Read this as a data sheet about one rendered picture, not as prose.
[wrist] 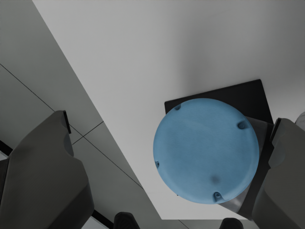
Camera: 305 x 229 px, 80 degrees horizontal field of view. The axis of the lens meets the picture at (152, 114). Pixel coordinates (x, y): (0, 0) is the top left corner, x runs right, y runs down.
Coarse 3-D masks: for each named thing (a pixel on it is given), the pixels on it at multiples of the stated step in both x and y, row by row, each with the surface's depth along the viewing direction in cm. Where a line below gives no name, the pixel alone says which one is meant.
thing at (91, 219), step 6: (90, 216) 254; (96, 216) 262; (102, 216) 268; (90, 222) 249; (96, 222) 255; (102, 222) 264; (108, 222) 271; (84, 228) 239; (90, 228) 245; (96, 228) 251; (102, 228) 257; (108, 228) 265
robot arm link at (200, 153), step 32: (160, 128) 22; (192, 128) 20; (224, 128) 18; (256, 128) 20; (160, 160) 21; (192, 160) 19; (224, 160) 18; (256, 160) 17; (192, 192) 19; (224, 192) 17; (256, 192) 18
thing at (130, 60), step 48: (48, 0) 40; (96, 0) 38; (144, 0) 36; (192, 0) 35; (240, 0) 33; (288, 0) 32; (96, 48) 43; (144, 48) 41; (192, 48) 39; (240, 48) 37; (288, 48) 36; (96, 96) 51; (144, 96) 48; (288, 96) 41; (144, 144) 57
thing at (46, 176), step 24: (48, 120) 10; (24, 144) 8; (48, 144) 8; (24, 168) 7; (48, 168) 7; (72, 168) 7; (24, 192) 6; (48, 192) 6; (72, 192) 6; (0, 216) 5; (24, 216) 5; (48, 216) 5; (72, 216) 6
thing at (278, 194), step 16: (288, 128) 10; (288, 144) 8; (304, 144) 8; (272, 160) 9; (288, 160) 8; (304, 160) 8; (272, 176) 7; (288, 176) 7; (304, 176) 7; (272, 192) 6; (288, 192) 6; (304, 192) 6; (256, 208) 7; (272, 208) 6; (288, 208) 6; (304, 208) 6; (256, 224) 7; (272, 224) 6; (288, 224) 6; (304, 224) 5
